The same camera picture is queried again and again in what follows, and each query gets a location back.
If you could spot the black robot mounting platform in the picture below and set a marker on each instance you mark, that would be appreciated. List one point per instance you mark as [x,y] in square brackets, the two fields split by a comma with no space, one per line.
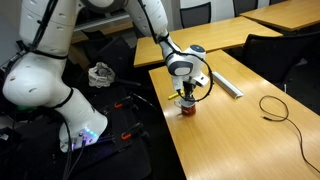
[110,146]

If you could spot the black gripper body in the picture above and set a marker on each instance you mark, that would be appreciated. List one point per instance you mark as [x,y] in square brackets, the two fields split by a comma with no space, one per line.
[189,85]

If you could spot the black chair backrest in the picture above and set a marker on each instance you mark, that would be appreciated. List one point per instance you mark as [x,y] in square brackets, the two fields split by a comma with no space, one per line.
[245,6]
[195,15]

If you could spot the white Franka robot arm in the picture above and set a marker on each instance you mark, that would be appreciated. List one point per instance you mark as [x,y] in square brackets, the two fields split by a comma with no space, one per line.
[36,76]

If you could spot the long silver metal bar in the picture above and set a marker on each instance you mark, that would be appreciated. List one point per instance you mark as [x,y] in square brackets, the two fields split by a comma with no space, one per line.
[228,85]

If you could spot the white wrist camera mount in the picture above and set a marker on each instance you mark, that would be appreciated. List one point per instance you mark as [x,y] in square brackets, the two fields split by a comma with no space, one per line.
[202,80]

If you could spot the yellow marker pen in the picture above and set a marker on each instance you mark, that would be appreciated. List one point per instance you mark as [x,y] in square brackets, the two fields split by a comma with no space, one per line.
[173,96]

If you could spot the black clamp orange tip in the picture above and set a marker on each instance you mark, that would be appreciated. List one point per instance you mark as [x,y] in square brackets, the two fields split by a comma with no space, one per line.
[131,130]
[124,103]

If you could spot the white and red cup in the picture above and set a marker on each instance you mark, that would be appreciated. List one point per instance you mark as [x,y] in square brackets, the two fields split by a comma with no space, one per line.
[188,108]

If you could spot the black office chair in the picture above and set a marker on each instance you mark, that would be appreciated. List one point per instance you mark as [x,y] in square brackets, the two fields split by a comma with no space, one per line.
[276,55]

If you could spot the crumpled white cloth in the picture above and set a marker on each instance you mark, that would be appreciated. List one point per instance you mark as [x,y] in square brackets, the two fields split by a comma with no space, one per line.
[101,75]

